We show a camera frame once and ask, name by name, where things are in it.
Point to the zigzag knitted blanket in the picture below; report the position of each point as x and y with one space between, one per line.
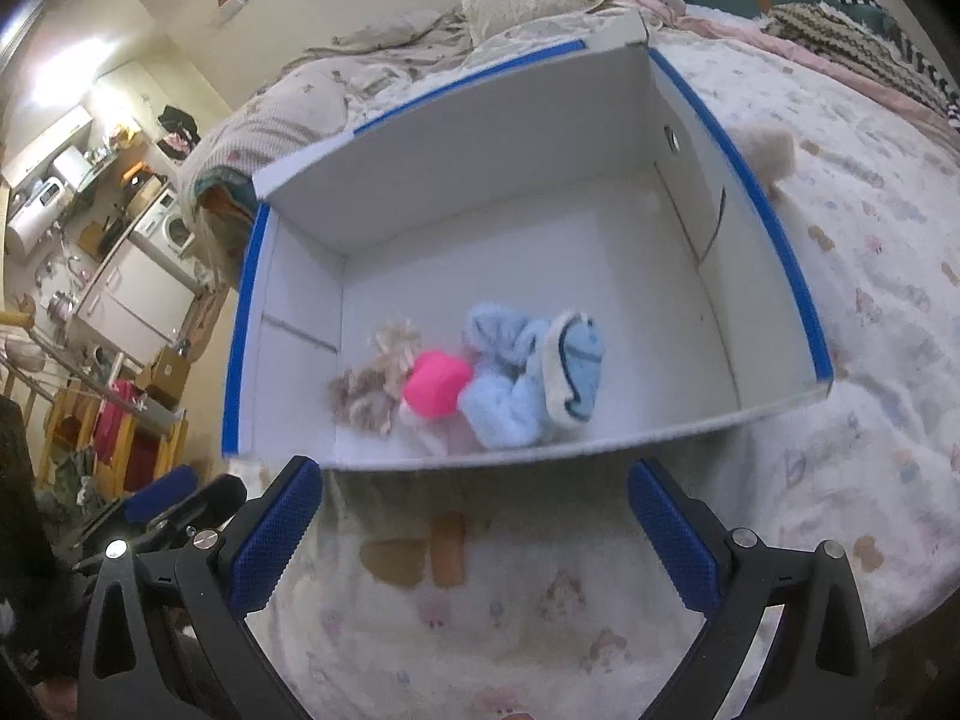
847 45

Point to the brown cardboard box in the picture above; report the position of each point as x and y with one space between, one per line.
169 371

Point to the white kitchen appliance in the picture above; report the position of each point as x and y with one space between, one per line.
71 169

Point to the blue sock with cream trim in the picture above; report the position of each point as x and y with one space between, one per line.
581 360

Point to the white wall cabinet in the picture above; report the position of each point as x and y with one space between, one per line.
45 139

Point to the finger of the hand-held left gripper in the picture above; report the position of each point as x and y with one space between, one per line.
161 495
214 502

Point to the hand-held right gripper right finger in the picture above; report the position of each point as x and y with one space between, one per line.
675 532

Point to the white kitchen cabinet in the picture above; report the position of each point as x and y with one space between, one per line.
135 292

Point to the hanging black clothes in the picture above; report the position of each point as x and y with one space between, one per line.
178 131

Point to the pink knitted hat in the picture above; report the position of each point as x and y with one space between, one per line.
435 382

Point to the light blue fluffy sock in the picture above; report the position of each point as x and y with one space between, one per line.
495 405

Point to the blue and white cardboard box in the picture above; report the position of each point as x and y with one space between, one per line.
637 277

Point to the patterned beige scrunchie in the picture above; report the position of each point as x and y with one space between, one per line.
360 397

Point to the red cloth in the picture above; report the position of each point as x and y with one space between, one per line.
112 420

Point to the person's dark patterned clothing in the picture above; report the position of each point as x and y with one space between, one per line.
26 540

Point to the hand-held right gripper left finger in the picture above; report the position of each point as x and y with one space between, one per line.
274 540

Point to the yellow wooden chair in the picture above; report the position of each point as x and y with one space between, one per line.
67 427

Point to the black and white striped cloth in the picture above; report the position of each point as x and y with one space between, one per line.
919 52

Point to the olive beige fluffy scrunchie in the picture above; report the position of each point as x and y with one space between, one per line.
394 345

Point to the pink blanket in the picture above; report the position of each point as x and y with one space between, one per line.
697 19

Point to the metal pole rack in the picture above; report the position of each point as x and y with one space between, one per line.
45 349

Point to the white washing machine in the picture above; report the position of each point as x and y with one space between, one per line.
172 225

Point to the cream plush toy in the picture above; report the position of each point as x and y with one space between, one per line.
765 154

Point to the wooden bed frame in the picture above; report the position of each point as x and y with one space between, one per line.
217 240

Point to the white water heater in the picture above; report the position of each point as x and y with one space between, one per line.
34 229

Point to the red and white wall ornament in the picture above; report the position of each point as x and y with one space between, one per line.
234 0

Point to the beige patterned quilt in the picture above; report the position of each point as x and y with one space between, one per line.
300 97

